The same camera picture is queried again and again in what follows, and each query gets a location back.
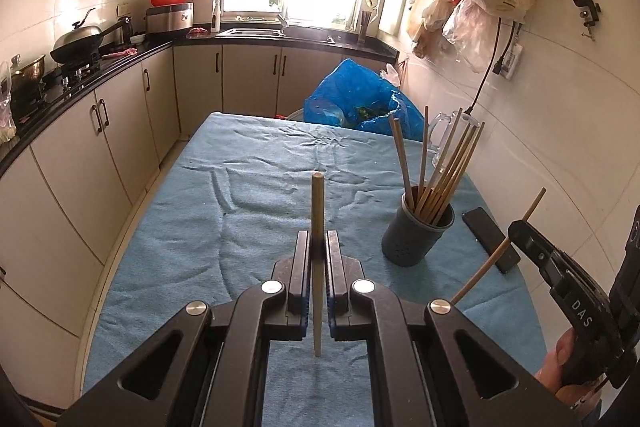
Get person's right hand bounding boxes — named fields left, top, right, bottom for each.
left=534, top=327, right=608, bottom=420

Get black kitchen countertop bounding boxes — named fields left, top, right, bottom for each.
left=0, top=24, right=401, bottom=178

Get pink hanging plastic bag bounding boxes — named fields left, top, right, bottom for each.
left=442, top=0, right=501, bottom=72

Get steel kitchen sink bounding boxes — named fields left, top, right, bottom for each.
left=215, top=24, right=336, bottom=45

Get black smartphone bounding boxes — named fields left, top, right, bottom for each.
left=462, top=207, right=522, bottom=275

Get black power cable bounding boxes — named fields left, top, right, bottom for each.
left=465, top=14, right=523, bottom=115

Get blue plastic bag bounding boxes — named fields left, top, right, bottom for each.
left=303, top=58, right=425, bottom=142

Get clear bag of garlic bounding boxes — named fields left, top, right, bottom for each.
left=0, top=62, right=18, bottom=142

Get countertop chopstick holder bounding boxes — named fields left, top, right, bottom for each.
left=357, top=9, right=373, bottom=45

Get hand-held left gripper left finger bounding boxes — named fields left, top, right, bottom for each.
left=57, top=231, right=311, bottom=427

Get light wooden chopstick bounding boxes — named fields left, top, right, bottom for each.
left=311, top=172, right=325, bottom=358
left=451, top=188, right=547, bottom=305

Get brown wooden chopstick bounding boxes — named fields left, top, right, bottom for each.
left=390, top=117, right=416, bottom=210

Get silver countertop appliance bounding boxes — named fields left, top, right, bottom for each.
left=145, top=3, right=195, bottom=35

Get bunch of wooden chopsticks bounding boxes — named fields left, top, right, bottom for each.
left=390, top=106, right=486, bottom=225

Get black wok with lid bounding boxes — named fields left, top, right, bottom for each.
left=49, top=8, right=126, bottom=62

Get dark grey utensil holder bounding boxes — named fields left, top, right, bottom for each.
left=381, top=187, right=456, bottom=268

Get tan hanging plastic bag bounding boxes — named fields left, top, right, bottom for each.
left=406, top=0, right=453, bottom=58

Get beige lower cabinets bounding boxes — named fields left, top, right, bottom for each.
left=0, top=44, right=401, bottom=343

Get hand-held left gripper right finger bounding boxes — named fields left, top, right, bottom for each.
left=326, top=231, right=581, bottom=427

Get white cutting board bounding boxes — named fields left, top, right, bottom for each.
left=377, top=0, right=412, bottom=32

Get clear glass mug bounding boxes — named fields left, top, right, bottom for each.
left=429, top=109, right=483, bottom=170

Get white power strip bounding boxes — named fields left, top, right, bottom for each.
left=500, top=42, right=525, bottom=80

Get small white plastic bag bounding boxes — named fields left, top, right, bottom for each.
left=380, top=62, right=403, bottom=88

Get black gas stove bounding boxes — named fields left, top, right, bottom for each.
left=10, top=57, right=103, bottom=108

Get steel pot with lid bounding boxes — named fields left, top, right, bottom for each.
left=7, top=54, right=47, bottom=90

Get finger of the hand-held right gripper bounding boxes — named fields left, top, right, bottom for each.
left=507, top=219, right=576, bottom=291

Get blue tablecloth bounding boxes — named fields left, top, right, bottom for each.
left=82, top=111, right=548, bottom=408

